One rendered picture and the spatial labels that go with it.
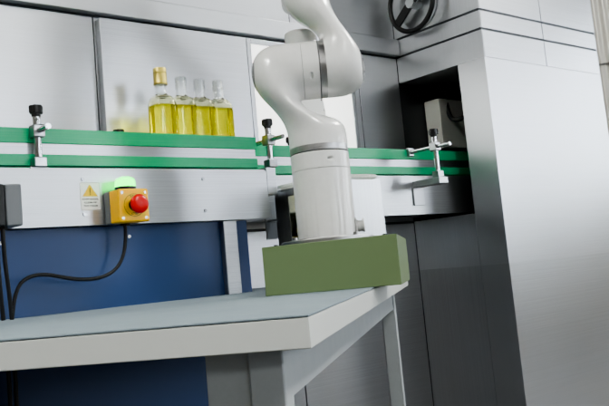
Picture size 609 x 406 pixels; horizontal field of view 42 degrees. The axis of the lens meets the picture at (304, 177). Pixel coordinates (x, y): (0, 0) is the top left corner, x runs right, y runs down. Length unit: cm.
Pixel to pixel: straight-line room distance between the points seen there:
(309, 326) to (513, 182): 185
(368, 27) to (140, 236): 133
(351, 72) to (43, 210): 69
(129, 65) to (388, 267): 101
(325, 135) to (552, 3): 161
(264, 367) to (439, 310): 190
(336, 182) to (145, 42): 84
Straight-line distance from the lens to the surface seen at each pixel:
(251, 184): 197
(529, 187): 270
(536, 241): 269
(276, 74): 162
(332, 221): 157
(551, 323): 272
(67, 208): 173
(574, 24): 313
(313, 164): 158
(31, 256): 171
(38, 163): 171
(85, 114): 212
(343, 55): 163
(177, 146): 189
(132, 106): 215
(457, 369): 275
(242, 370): 90
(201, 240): 189
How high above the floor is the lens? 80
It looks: 6 degrees up
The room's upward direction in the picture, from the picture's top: 5 degrees counter-clockwise
